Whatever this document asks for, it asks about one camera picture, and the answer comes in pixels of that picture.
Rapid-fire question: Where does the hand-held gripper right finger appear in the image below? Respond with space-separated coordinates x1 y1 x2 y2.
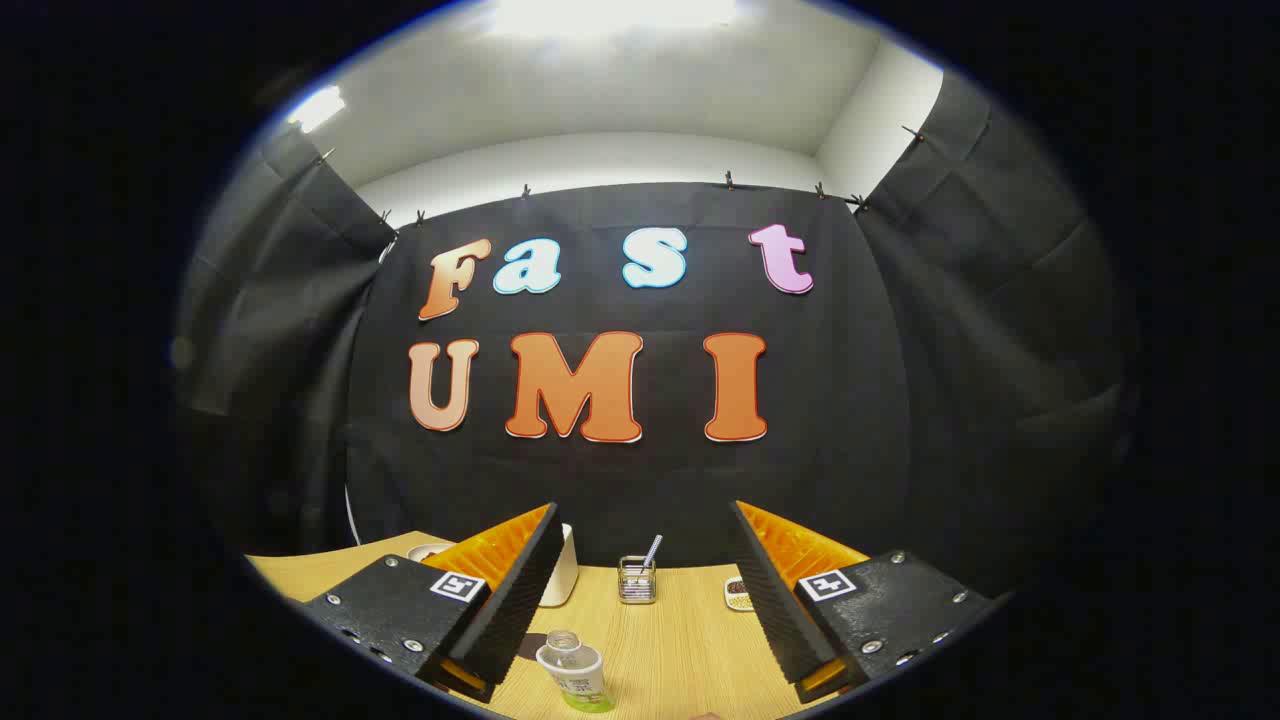
730 500 1001 704

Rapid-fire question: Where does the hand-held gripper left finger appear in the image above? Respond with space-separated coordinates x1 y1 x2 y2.
300 503 566 704

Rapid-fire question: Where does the clear plastic juice bottle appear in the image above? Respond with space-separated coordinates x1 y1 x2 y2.
536 630 616 713

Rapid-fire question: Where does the white toaster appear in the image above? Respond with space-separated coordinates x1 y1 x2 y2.
538 523 580 608

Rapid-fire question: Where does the wooden table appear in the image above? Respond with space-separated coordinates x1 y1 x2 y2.
245 530 871 720

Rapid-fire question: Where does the wire mesh utensil holder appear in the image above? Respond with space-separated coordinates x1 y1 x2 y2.
617 555 658 605

